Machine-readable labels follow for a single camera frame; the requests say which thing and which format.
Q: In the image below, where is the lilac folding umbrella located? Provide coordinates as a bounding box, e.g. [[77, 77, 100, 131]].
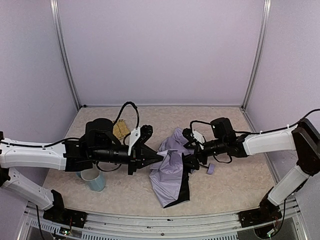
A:
[[148, 126, 216, 209]]

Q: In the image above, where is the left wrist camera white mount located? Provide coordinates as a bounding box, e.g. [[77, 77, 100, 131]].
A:
[[127, 124, 153, 156]]

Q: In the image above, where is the aluminium front rail frame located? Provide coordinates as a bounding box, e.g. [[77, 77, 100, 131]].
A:
[[15, 198, 310, 240]]

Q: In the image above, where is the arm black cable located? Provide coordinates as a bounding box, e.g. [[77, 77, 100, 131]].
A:
[[115, 101, 140, 131], [284, 107, 320, 128]]

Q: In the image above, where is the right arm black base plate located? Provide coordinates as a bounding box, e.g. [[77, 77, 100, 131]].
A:
[[238, 208, 283, 228]]

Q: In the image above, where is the aluminium corner post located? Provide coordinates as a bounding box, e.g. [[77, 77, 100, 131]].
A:
[[241, 0, 272, 112], [50, 0, 82, 111]]

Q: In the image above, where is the left aluminium corner post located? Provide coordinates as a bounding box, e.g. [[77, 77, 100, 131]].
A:
[[50, 0, 82, 111]]

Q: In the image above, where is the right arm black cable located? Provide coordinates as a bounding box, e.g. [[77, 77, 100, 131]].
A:
[[284, 107, 320, 128]]

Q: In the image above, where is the light blue plastic pitcher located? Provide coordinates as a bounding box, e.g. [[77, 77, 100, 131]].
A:
[[76, 168, 106, 192]]

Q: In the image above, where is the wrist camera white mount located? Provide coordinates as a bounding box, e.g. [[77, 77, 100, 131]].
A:
[[182, 128, 205, 144], [127, 124, 153, 156]]

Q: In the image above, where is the right aluminium corner post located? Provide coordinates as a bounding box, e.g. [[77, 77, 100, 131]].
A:
[[241, 0, 272, 112]]

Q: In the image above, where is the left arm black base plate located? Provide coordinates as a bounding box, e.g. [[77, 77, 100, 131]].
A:
[[43, 208, 88, 229]]

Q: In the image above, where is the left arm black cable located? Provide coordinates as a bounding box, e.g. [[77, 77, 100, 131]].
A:
[[115, 101, 140, 131]]

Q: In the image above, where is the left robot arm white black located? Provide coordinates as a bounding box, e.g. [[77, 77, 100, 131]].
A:
[[0, 118, 163, 212]]

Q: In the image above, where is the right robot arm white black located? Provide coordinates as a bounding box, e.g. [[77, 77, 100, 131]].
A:
[[182, 117, 320, 227]]

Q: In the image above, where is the woven bamboo tray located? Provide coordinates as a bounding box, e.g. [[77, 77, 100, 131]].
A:
[[113, 119, 131, 140]]

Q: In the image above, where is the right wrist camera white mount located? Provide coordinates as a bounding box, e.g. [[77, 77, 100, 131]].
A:
[[182, 128, 205, 144]]

